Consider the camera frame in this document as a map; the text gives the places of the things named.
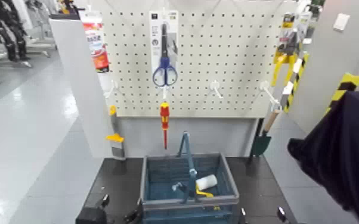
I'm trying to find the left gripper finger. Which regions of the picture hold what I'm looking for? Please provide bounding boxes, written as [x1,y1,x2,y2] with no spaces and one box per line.
[75,194,110,224]
[123,197,143,224]

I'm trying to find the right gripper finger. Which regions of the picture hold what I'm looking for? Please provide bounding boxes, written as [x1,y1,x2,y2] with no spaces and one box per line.
[276,206,290,224]
[237,207,248,224]

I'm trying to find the green trowel wooden handle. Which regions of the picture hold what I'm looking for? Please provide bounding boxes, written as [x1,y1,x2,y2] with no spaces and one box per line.
[249,107,282,158]

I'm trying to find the red yellow screwdriver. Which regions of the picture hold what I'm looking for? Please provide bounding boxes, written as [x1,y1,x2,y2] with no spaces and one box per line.
[159,101,171,150]

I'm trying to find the white side partition panel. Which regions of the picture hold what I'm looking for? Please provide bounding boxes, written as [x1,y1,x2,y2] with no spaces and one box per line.
[49,18,117,158]

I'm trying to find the yellow black striped corner guard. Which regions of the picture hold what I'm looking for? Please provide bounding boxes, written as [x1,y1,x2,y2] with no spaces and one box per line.
[324,72,359,115]

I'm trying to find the blue scissors on card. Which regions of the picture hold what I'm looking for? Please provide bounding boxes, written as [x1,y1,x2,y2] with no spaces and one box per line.
[148,10,180,88]

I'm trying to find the red white product package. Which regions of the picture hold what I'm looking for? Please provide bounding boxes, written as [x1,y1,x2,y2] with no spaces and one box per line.
[79,11,111,74]

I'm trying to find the cream perforated pegboard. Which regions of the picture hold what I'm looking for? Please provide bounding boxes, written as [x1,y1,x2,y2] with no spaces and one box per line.
[99,0,299,119]

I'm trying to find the grey metal stand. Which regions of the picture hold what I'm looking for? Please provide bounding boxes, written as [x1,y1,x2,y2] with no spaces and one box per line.
[26,0,58,58]

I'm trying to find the black humanoid robot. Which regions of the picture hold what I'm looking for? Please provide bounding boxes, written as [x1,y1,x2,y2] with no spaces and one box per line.
[0,0,32,62]

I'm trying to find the white blister package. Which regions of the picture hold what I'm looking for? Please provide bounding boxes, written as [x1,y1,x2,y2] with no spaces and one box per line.
[298,11,312,45]

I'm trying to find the yellow black machine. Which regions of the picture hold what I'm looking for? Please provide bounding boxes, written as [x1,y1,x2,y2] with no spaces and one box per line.
[57,0,80,15]

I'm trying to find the blue-grey crate with handles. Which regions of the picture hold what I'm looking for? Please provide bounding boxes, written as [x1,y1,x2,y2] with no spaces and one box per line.
[139,131,240,224]

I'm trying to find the white paint roller yellow handle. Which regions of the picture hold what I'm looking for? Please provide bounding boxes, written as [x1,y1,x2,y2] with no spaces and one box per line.
[171,173,218,198]

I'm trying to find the grey scraper yellow handle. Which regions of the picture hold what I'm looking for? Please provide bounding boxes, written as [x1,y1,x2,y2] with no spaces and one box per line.
[105,104,126,160]

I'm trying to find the yellow black striped post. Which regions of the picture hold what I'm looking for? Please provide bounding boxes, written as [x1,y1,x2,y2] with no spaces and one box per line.
[281,51,310,114]

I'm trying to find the yellow handled pliers in package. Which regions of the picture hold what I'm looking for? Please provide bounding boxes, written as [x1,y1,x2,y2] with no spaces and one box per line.
[271,12,302,88]

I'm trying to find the white wall plate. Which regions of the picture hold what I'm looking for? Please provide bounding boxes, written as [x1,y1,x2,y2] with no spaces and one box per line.
[333,13,351,32]

